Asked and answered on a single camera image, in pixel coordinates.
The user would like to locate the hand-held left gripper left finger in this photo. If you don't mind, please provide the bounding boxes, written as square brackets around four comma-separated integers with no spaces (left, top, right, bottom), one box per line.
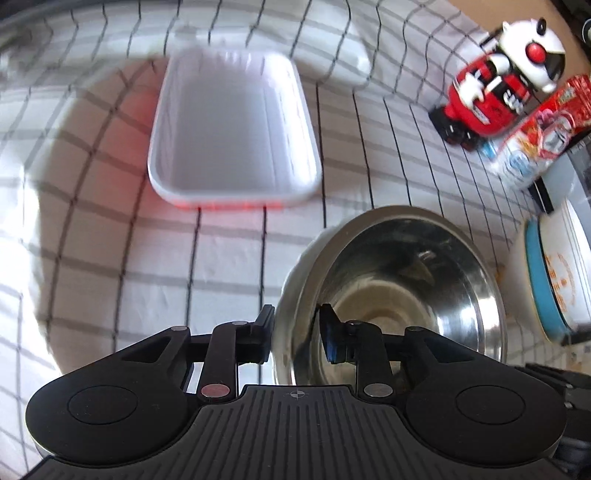
[122,304,276,400]

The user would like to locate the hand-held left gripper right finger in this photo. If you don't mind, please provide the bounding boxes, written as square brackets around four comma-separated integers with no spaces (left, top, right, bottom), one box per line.
[318,303,445,398]

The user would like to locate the stainless steel bowl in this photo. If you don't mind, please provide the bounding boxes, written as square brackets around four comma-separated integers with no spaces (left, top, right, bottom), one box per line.
[272,205,509,387]

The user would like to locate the blue bowl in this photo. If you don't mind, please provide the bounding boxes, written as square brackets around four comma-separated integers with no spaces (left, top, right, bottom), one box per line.
[525,218,575,334]

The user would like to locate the tall white patterned bowl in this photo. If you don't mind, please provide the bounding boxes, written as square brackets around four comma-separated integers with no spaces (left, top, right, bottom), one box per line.
[539,201,591,334]

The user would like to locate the checked white tablecloth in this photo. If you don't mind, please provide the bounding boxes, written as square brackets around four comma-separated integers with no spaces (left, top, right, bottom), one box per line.
[0,0,591,467]

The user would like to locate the white and red tray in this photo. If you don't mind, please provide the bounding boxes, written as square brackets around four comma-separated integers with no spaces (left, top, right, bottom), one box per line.
[147,45,323,212]

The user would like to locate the white computer case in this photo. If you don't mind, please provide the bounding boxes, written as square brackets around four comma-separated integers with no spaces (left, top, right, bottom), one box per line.
[534,138,591,217]

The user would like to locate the red cereal bag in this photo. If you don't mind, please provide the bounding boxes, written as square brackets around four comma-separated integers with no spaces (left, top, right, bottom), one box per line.
[480,74,591,191]

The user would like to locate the red white toy robot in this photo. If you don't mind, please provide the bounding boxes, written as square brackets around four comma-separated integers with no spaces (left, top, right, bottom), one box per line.
[429,17,567,151]

